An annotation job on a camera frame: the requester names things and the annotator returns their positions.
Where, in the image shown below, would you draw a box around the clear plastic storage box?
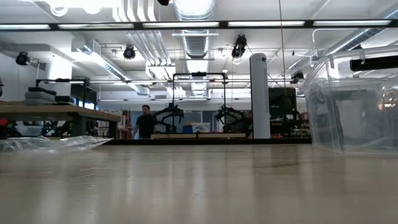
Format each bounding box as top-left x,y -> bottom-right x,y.
298,45 -> 398,156

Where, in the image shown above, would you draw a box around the wooden top workbench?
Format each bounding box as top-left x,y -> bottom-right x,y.
0,104 -> 121,138

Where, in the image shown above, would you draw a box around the black equipment rack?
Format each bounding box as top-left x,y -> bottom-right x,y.
269,86 -> 302,140

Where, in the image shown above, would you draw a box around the black ceiling spotlight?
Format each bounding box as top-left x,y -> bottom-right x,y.
15,51 -> 30,67
290,70 -> 305,85
231,34 -> 248,58
123,45 -> 137,60

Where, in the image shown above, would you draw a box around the clear plastic bag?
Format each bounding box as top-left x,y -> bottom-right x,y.
0,135 -> 115,154

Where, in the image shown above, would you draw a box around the white cylindrical column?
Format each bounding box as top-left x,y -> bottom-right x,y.
249,52 -> 272,140

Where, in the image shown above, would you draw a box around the thin hanging cord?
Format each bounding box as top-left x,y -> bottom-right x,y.
279,0 -> 287,94

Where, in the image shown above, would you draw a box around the background black robot arms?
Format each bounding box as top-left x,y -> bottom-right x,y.
152,104 -> 251,134

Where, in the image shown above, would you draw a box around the black aluminium rig frame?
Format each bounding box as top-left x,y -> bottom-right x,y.
102,138 -> 313,146

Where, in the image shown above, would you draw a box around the stack of grey pads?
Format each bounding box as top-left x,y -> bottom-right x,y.
23,86 -> 75,106

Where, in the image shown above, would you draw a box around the white plastic bin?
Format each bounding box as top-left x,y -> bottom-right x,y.
191,122 -> 211,134

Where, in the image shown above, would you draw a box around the black background rig frame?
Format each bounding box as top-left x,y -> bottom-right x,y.
172,71 -> 228,134

